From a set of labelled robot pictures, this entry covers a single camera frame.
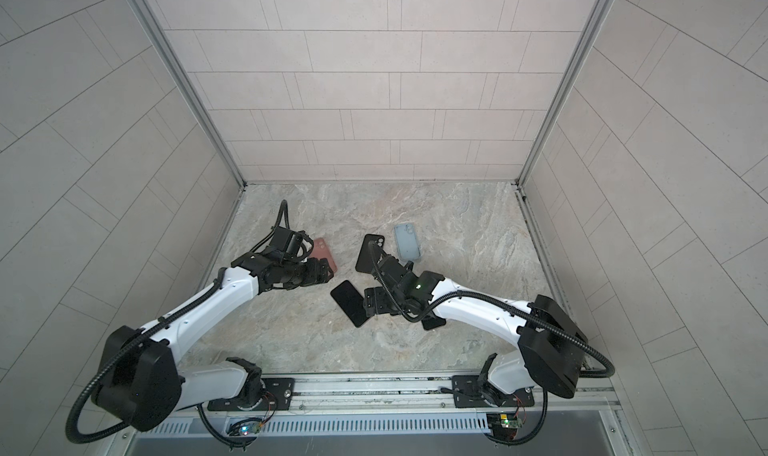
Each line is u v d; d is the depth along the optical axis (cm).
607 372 38
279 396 71
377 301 69
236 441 65
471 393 72
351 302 88
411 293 57
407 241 101
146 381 39
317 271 73
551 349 41
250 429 64
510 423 68
